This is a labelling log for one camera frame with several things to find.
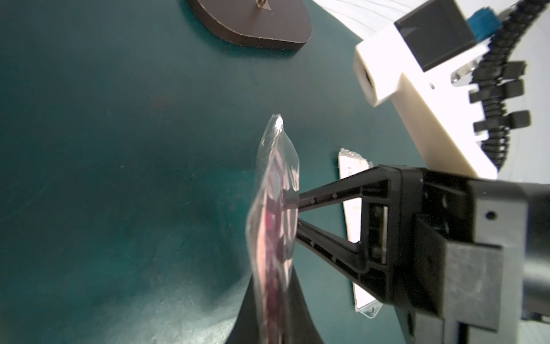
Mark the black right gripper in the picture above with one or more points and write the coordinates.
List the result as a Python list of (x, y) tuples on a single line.
[(462, 260)]

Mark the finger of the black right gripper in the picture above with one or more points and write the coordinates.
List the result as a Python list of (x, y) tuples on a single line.
[(345, 256), (339, 193)]

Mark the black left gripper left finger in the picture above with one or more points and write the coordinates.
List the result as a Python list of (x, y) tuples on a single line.
[(245, 329)]

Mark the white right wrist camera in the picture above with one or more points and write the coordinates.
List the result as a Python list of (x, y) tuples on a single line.
[(411, 63)]

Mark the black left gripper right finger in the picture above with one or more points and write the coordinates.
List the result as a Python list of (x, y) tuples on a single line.
[(299, 325)]

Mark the pink ruler set plastic bag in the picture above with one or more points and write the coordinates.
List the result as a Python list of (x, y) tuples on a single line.
[(271, 227)]

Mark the brown metal hook stand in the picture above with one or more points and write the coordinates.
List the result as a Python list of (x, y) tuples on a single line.
[(276, 25)]

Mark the pink flat package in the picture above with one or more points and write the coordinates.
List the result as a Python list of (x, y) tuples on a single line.
[(351, 163)]

